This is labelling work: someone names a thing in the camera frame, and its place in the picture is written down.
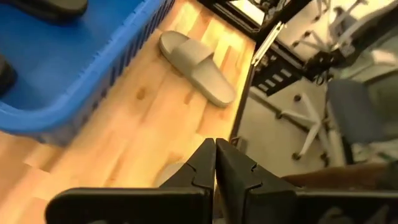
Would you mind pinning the white frame office chair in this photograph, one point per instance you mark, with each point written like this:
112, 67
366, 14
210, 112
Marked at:
351, 21

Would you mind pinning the black box white labels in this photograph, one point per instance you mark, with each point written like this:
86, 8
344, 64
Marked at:
289, 70

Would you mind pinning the blue plastic bin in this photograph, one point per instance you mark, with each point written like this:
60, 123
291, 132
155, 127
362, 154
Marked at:
46, 62

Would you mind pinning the black aluminium table frame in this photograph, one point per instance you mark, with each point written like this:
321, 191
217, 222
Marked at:
230, 15

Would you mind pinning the white base office chair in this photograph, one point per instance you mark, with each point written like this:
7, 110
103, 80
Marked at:
354, 112

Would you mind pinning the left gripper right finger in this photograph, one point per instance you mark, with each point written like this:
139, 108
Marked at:
236, 186

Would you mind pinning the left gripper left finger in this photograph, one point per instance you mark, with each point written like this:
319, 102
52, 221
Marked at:
199, 174

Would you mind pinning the silver metal bar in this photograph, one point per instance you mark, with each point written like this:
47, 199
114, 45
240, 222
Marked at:
267, 43

